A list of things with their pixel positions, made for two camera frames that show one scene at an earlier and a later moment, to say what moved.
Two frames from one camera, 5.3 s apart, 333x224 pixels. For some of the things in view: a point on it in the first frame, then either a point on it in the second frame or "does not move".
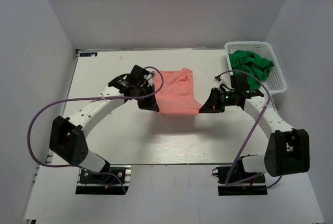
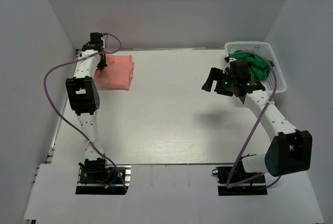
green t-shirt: x=252 y=63 does not move
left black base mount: x=91 y=183 does not move
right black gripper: x=218 y=99 -> x=221 y=84
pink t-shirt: x=176 y=96 -> x=117 y=75
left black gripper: x=145 y=96 -> x=102 y=63
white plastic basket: x=274 y=80 does not move
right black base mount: x=255 y=186 does not move
